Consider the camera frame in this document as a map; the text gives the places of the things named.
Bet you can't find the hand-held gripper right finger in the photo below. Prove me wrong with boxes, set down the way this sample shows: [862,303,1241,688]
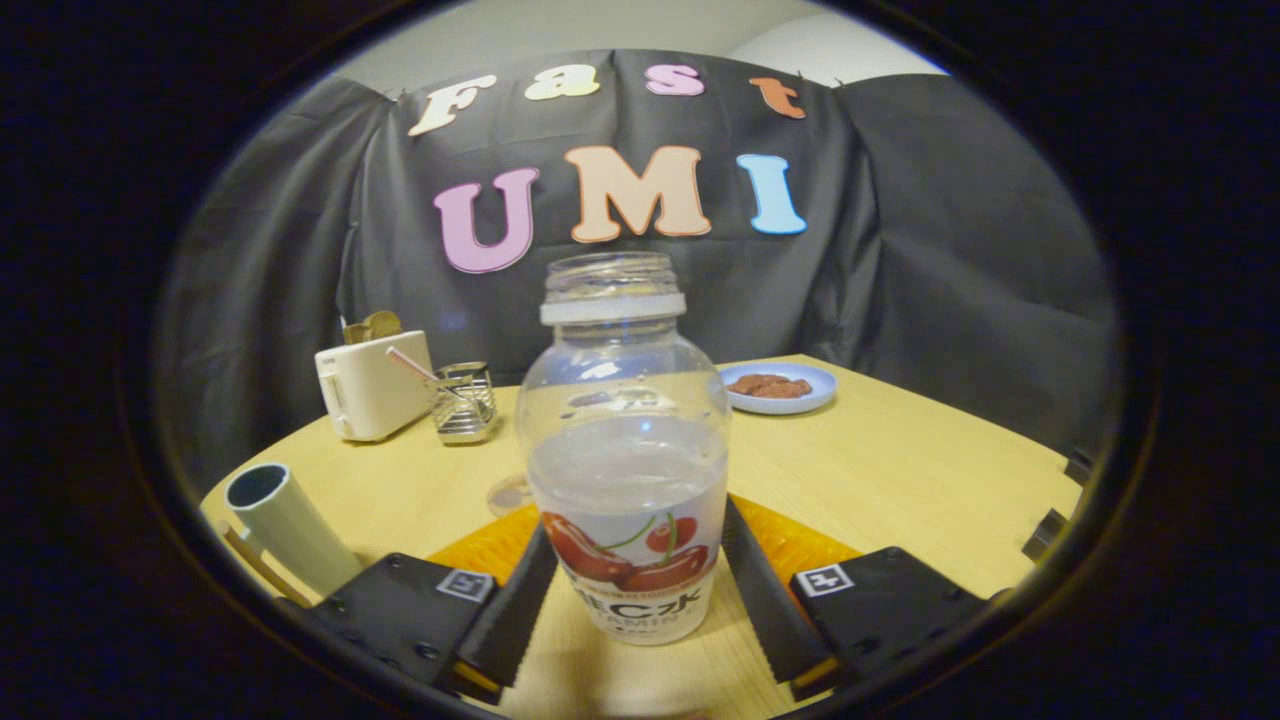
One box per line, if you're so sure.
[720,495,1001,701]

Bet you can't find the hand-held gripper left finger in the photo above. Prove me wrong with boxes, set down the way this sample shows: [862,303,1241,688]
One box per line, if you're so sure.
[290,503,561,706]

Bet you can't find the round wooden coaster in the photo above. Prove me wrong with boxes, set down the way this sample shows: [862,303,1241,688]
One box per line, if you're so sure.
[486,473,536,518]

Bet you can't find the clear juice bottle cherry label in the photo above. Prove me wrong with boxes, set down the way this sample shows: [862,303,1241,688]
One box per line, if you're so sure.
[515,252,732,646]

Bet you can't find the pale green cup wooden handle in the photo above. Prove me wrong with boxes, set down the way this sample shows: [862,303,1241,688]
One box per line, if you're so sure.
[222,462,366,604]

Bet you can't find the wooden table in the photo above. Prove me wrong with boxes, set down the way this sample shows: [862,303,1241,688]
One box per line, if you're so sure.
[200,353,1086,720]

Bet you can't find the blue plate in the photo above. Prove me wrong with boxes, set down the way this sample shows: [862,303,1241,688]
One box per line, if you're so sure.
[718,362,838,416]

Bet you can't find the brown meat slices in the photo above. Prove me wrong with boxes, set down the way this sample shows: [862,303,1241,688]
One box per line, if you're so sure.
[738,374,813,400]

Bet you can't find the cream toaster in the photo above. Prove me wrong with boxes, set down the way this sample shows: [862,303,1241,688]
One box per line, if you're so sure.
[314,330,437,444]

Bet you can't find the pink straw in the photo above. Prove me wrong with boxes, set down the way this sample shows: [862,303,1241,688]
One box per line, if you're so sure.
[385,346,446,387]

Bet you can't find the toast slices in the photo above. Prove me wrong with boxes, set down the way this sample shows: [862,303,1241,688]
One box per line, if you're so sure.
[342,310,403,346]

